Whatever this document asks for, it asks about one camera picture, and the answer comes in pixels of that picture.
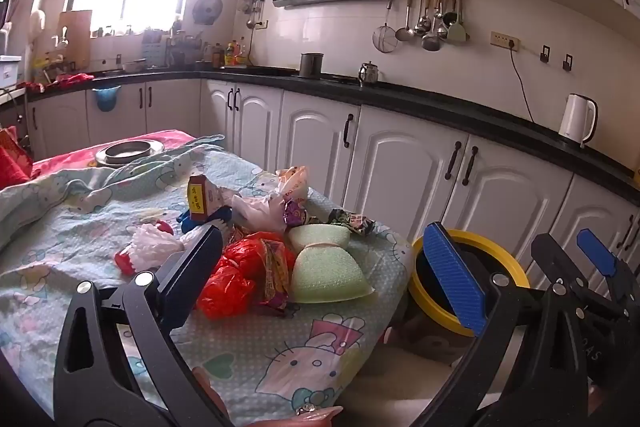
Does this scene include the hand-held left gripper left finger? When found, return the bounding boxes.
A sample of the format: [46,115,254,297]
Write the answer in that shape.
[52,223,233,427]

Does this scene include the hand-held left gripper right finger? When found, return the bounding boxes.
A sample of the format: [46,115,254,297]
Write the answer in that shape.
[414,222,598,427]

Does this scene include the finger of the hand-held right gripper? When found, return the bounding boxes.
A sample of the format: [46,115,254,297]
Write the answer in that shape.
[575,228,640,308]
[531,233,603,303]

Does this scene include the red plastic bag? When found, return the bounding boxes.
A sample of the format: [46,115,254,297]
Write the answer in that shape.
[195,232,297,321]

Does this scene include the yellow rimmed black trash bin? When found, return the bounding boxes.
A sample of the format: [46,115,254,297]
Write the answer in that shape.
[407,229,531,341]

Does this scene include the colourful snack wrapper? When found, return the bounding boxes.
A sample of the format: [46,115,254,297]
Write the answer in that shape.
[257,239,294,314]

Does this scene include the white plastic bag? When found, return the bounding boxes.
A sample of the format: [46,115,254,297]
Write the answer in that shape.
[230,194,292,234]

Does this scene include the orange printed plastic bag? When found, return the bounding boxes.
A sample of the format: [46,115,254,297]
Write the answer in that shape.
[274,165,311,214]

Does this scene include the person's left hand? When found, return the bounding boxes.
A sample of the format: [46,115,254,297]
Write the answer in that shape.
[191,367,230,418]

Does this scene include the white and red crumpled wrapper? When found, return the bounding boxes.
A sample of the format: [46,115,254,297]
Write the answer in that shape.
[113,220,187,276]

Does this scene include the blue cloth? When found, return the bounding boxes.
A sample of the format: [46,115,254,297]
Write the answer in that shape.
[177,206,234,234]

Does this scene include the brown carton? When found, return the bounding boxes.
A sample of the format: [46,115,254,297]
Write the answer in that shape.
[186,174,227,224]

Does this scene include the purple wrapper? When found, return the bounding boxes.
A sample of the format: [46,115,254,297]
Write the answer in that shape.
[282,199,314,229]

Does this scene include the dark green snack wrapper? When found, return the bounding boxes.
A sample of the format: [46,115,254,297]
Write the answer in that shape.
[327,208,377,236]

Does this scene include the white lower kitchen cabinets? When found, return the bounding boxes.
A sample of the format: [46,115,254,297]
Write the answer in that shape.
[25,79,640,290]

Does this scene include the green sponge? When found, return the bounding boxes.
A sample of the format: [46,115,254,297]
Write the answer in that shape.
[287,223,376,306]

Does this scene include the cartoon printed blanket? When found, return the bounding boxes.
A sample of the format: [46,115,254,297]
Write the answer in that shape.
[0,134,420,427]

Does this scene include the steel bowl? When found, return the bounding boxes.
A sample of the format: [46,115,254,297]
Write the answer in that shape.
[94,139,166,167]

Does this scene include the white electric kettle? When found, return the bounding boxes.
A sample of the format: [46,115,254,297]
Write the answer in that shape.
[558,93,599,150]

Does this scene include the red blanket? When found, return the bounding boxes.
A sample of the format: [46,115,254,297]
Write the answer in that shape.
[0,127,199,188]

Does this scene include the black kitchen countertop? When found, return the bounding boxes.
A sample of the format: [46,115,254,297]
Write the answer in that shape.
[0,68,640,208]

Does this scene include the blue hanging bin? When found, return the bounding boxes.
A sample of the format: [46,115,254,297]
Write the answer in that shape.
[92,85,121,113]

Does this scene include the row of condiment bottles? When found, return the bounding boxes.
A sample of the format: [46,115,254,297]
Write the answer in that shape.
[201,37,252,69]

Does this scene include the pale dish rack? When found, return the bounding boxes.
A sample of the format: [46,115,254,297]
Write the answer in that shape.
[142,29,169,68]

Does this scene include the steel teapot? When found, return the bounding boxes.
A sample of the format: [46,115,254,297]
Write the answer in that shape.
[357,60,380,86]

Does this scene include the red cloth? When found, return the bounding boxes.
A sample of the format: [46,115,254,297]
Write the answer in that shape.
[24,73,96,94]

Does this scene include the dark metal cup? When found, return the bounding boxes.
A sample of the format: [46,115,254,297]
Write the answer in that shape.
[299,52,324,80]

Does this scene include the large steel ladle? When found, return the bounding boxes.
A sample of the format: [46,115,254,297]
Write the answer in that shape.
[422,0,444,52]

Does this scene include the green spatula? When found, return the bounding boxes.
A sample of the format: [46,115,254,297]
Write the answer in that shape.
[446,0,471,46]

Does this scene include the wooden cutting board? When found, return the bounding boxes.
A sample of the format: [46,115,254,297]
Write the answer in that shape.
[58,10,94,73]

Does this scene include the steel slotted spoon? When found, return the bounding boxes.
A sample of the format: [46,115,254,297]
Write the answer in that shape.
[415,0,432,34]

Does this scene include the sink faucet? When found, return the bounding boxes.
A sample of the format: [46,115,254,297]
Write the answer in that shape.
[49,26,71,54]

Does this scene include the white plastic container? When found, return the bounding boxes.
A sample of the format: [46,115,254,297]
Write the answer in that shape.
[0,54,24,89]

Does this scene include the hanging small utensil rack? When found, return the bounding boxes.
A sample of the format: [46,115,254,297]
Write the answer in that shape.
[242,0,267,30]

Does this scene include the black power cable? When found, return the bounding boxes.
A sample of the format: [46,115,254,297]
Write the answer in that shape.
[508,41,537,124]

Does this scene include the beige wall socket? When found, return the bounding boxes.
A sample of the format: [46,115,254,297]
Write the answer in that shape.
[490,31,521,50]

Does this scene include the wire mesh strainer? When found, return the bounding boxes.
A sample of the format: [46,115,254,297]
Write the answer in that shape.
[372,0,399,54]

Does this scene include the round wall fan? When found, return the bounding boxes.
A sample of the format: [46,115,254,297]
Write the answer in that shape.
[192,0,224,26]

